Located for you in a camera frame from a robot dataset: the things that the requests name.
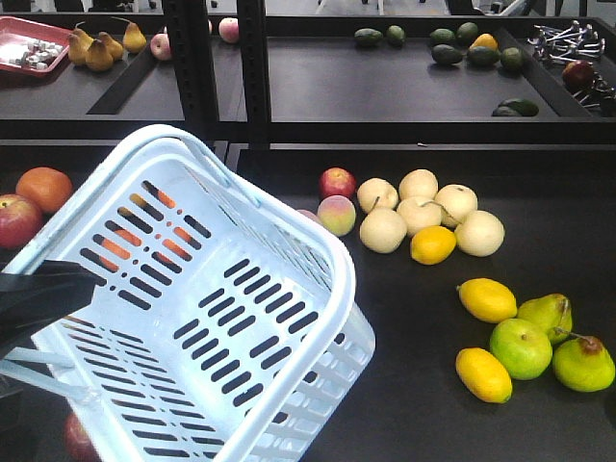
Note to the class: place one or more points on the green pear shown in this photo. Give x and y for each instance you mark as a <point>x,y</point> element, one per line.
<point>582,363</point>
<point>552,313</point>

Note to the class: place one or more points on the orange behind middle apple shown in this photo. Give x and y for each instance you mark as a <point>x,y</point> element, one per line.
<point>49,188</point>

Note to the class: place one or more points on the green apple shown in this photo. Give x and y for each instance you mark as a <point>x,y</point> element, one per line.
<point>522,347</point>

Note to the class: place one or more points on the lemon right lower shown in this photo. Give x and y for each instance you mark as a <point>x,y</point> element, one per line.
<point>484,375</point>

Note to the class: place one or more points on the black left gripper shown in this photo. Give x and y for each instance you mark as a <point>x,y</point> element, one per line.
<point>30,302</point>

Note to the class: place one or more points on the black wood produce display stand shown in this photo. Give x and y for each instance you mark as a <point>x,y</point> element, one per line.
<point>149,230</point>

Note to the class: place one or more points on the lemon near white pears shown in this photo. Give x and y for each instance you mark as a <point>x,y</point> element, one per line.
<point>432,245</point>

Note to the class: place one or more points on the red plastic tray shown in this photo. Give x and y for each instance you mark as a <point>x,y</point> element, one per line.
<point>31,48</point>

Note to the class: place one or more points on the lemon right upper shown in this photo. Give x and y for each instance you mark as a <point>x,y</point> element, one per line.
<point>487,300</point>

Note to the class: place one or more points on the green pear lower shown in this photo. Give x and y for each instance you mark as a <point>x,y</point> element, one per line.
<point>582,363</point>

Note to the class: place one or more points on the light blue plastic basket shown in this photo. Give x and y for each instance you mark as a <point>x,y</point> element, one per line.
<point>223,326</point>

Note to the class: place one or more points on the red apple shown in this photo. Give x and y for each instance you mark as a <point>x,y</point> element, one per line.
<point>21,219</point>
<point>77,441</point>

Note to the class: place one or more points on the black rear display tray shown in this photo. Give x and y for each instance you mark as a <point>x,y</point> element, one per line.
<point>73,103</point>

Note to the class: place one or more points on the green pear upper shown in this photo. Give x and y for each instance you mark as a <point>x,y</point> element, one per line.
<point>552,313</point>

